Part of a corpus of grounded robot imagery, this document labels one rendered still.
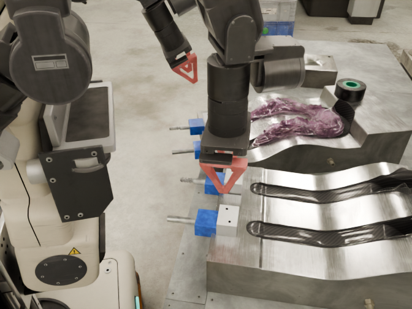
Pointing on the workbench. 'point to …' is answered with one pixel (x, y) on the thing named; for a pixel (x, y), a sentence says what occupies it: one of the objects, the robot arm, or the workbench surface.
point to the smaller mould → (319, 71)
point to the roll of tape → (350, 89)
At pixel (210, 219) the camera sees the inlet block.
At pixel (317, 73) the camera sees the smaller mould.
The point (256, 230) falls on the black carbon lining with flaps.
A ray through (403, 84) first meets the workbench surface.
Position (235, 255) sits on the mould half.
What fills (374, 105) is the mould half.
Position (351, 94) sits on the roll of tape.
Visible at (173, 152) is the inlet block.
